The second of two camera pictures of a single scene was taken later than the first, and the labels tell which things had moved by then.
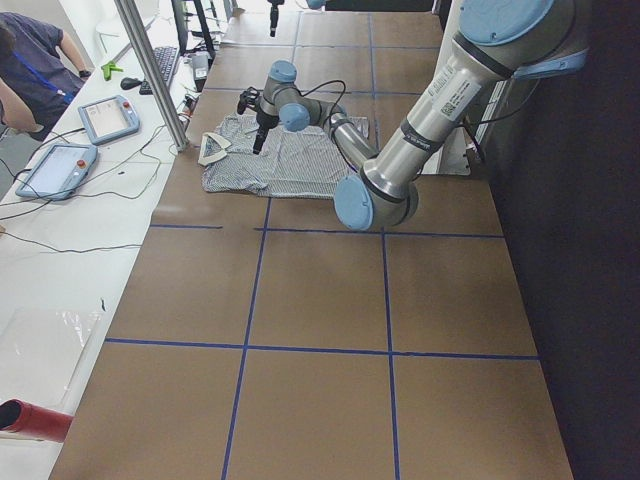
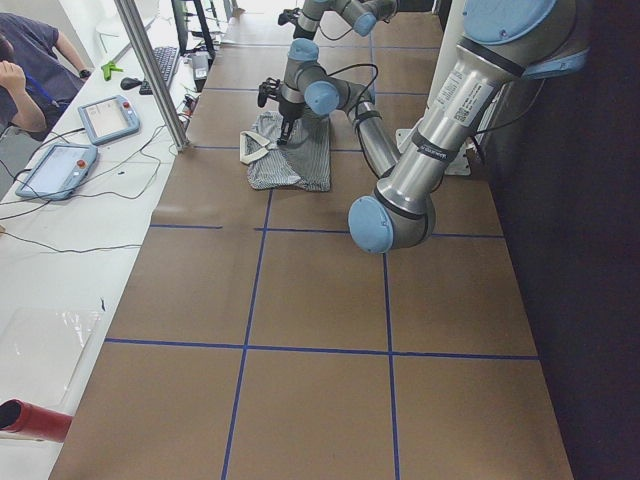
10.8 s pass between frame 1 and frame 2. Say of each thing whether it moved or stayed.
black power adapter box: stayed
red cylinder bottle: stayed
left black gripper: moved
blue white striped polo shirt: moved
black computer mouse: stayed
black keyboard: stayed
